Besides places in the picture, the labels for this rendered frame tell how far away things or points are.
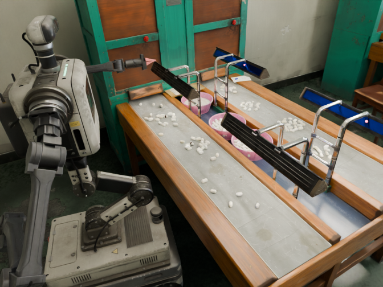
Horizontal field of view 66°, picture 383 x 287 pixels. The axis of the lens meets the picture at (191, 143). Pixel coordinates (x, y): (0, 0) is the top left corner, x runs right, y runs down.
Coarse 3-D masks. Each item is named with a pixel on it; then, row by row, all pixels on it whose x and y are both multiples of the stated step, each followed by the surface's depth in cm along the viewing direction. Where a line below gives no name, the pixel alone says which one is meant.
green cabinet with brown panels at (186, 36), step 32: (96, 0) 200; (128, 0) 209; (160, 0) 219; (192, 0) 231; (224, 0) 245; (96, 32) 208; (128, 32) 220; (160, 32) 231; (192, 32) 244; (224, 32) 260; (96, 64) 248; (192, 64) 259; (224, 64) 276
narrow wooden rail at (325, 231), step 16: (192, 112) 224; (208, 128) 204; (224, 144) 187; (240, 160) 173; (256, 176) 162; (272, 192) 153; (288, 192) 149; (304, 208) 140; (320, 224) 132; (336, 240) 126
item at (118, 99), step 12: (240, 72) 290; (96, 84) 274; (168, 84) 257; (120, 96) 241; (108, 108) 264; (108, 120) 280; (108, 132) 306; (120, 132) 260; (120, 144) 267; (120, 156) 288
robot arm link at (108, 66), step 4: (116, 60) 189; (120, 60) 190; (100, 64) 187; (104, 64) 187; (108, 64) 188; (116, 64) 189; (120, 64) 190; (88, 68) 185; (92, 68) 186; (96, 68) 187; (100, 68) 187; (104, 68) 188; (108, 68) 188; (112, 68) 189; (116, 68) 190; (120, 68) 190; (88, 72) 186; (92, 72) 187
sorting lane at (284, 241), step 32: (160, 96) 256; (160, 128) 212; (192, 128) 210; (192, 160) 179; (224, 160) 178; (224, 192) 155; (256, 192) 154; (256, 224) 137; (288, 224) 136; (288, 256) 123
